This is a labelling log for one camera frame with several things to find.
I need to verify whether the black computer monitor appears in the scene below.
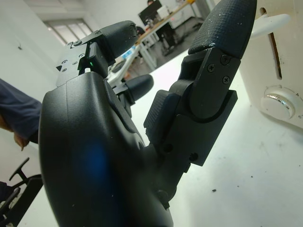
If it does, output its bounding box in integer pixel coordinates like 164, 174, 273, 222
138, 7, 159, 26

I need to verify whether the white office desk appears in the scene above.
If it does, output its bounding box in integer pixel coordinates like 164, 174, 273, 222
106, 35, 159, 92

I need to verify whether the bystander's bare hand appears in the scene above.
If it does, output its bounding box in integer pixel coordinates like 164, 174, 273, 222
13, 132, 31, 152

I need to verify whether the black office chair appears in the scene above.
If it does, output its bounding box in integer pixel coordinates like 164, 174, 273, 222
0, 157, 44, 227

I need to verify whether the person's blue sleeved arm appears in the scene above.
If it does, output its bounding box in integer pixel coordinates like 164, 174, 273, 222
0, 79, 43, 145

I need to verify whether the long wooden top desk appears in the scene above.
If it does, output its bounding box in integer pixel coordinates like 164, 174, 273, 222
137, 0, 211, 45

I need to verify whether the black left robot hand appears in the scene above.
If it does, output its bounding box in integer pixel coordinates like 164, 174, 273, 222
37, 0, 258, 227

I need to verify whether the white toaster lever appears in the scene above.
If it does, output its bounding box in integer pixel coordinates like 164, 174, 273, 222
250, 13, 291, 38

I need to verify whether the cream white two-slot toaster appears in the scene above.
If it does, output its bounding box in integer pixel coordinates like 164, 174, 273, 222
236, 0, 303, 128

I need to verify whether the window with grey frame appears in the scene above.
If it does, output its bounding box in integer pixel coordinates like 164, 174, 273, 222
44, 18, 93, 45

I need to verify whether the white toaster browning dial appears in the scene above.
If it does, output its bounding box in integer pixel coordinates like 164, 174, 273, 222
260, 85, 299, 120

